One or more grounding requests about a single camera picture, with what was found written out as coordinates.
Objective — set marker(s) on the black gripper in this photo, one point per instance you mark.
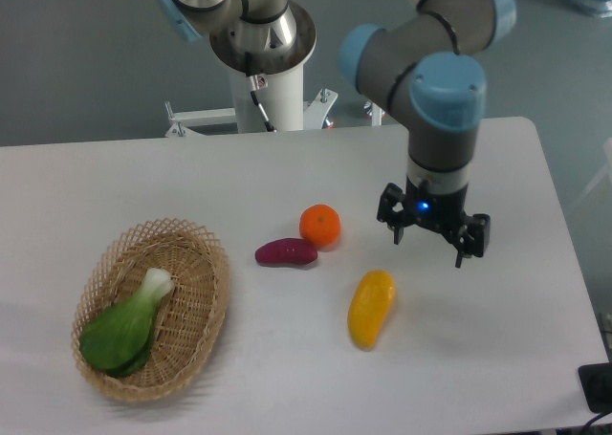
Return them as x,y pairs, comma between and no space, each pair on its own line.
443,214

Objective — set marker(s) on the orange mandarin fruit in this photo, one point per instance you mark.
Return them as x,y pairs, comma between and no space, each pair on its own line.
320,225

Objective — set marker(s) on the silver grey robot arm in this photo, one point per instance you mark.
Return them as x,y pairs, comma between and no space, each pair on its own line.
423,74

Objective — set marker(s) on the yellow toy mango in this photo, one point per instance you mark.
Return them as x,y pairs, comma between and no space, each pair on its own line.
369,308

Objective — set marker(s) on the purple sweet potato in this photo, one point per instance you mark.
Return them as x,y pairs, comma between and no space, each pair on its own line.
286,251

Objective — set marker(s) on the black device at table edge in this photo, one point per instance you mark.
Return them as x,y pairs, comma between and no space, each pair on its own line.
595,380

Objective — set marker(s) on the woven wicker basket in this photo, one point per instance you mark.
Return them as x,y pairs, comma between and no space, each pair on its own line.
189,319

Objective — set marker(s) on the green bok choy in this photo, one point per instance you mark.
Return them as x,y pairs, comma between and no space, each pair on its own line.
118,341

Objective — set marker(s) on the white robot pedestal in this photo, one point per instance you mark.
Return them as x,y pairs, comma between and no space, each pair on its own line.
265,64

